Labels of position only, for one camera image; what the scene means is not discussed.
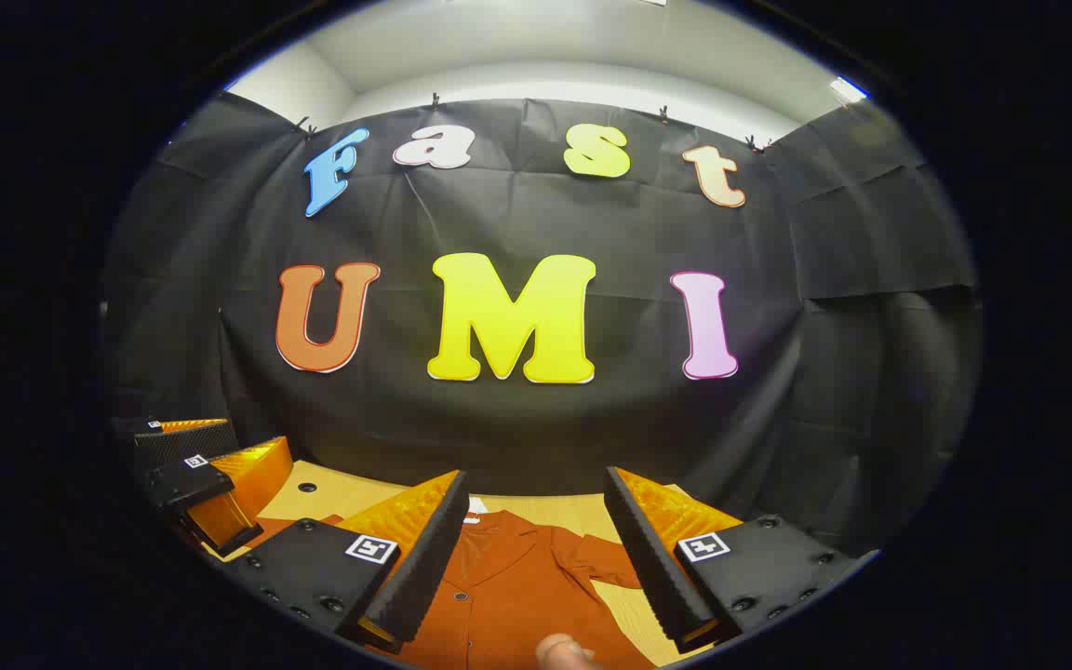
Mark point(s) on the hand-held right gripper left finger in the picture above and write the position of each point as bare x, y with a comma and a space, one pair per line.
424, 568

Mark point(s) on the black backdrop cloth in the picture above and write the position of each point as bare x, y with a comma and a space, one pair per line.
545, 437

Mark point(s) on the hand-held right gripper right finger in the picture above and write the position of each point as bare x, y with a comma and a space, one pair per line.
652, 558

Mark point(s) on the ceiling light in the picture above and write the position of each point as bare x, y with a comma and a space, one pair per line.
848, 89

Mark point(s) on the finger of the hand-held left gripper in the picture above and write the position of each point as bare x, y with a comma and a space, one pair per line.
182, 482
187, 445

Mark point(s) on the orange button-up garment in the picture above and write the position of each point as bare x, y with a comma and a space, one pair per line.
517, 596

